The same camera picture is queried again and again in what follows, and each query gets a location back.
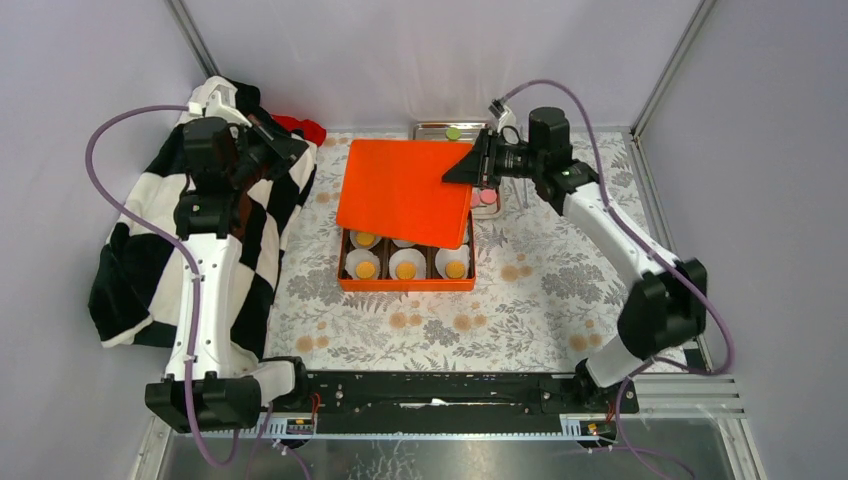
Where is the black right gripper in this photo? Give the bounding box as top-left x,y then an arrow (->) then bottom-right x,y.
441,129 -> 543,190

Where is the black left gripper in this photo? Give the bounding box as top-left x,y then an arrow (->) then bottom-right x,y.
226,114 -> 307,192

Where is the stainless steel tray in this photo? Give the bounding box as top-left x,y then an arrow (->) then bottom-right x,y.
409,121 -> 503,220

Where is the yellow cookie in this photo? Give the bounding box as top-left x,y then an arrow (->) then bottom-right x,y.
354,261 -> 378,280
395,261 -> 418,280
444,260 -> 467,279
355,232 -> 375,248

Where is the orange box lid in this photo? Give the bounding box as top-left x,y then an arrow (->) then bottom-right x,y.
336,139 -> 471,248

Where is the orange cookie box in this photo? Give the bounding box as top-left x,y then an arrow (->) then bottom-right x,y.
337,224 -> 476,293

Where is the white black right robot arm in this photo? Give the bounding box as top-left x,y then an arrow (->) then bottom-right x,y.
442,101 -> 707,412

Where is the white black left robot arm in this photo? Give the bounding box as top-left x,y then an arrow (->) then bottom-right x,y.
145,115 -> 320,435

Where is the green cookie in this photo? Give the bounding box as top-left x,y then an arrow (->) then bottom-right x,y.
444,126 -> 462,141

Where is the white paper cookie liner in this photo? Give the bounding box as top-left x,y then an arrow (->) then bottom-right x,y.
389,248 -> 427,281
392,239 -> 416,249
434,244 -> 471,280
349,230 -> 382,250
344,249 -> 381,280

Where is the red cloth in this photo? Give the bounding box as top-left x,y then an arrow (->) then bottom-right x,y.
272,115 -> 327,147

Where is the black white checkered blanket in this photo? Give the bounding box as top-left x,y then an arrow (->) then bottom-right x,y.
88,76 -> 319,358

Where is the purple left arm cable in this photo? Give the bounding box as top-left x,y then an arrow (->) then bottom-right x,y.
84,104 -> 313,480

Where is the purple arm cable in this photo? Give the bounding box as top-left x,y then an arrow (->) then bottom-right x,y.
500,79 -> 737,480
84,104 -> 313,480

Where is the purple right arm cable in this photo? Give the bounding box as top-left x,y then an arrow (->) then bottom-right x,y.
500,79 -> 737,480

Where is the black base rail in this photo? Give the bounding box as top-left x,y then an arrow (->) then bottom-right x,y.
273,370 -> 639,436

